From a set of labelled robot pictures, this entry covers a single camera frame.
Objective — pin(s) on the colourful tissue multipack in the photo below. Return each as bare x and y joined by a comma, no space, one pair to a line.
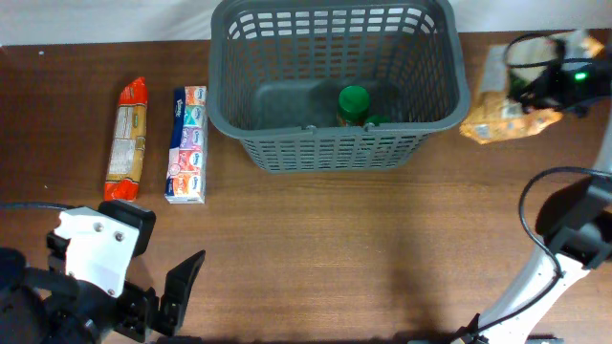
188,152

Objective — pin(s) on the orange snack bag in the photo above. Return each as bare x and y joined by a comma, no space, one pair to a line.
493,116

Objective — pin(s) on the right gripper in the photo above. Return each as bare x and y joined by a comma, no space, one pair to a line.
547,92

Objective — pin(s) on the orange noodle packet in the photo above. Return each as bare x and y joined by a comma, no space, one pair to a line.
124,170

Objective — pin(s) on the grey plastic basket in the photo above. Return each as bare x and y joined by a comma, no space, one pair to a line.
276,68

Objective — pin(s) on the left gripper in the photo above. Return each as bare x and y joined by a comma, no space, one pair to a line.
144,313

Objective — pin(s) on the green lid jar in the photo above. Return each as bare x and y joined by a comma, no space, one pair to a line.
353,106
375,120

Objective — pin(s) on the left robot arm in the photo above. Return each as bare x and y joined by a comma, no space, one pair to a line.
37,305

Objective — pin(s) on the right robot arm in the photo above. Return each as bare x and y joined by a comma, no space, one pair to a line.
572,232

